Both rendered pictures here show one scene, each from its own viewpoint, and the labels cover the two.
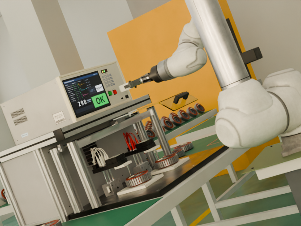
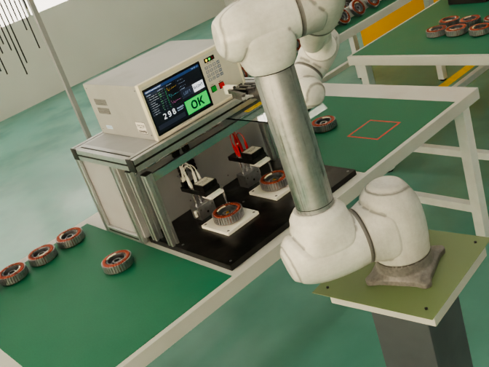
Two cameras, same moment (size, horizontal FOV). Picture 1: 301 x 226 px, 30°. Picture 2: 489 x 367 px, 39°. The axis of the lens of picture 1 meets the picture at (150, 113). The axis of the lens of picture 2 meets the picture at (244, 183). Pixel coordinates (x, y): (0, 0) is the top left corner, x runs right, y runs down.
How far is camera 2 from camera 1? 1.09 m
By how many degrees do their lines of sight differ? 30
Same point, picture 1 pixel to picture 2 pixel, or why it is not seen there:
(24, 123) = (108, 116)
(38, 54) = not seen: outside the picture
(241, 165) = not seen: hidden behind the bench
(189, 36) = (308, 57)
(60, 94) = (141, 105)
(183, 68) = not seen: hidden behind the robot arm
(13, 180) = (94, 180)
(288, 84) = (384, 212)
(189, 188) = (272, 257)
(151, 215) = (207, 307)
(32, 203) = (114, 210)
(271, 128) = (345, 271)
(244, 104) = (312, 245)
